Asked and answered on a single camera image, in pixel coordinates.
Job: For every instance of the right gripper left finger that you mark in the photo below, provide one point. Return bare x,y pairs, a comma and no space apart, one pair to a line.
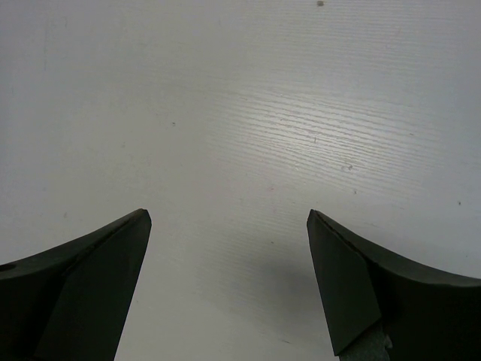
71,302

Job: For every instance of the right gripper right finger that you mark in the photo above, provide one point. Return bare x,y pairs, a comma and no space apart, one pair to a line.
379,305

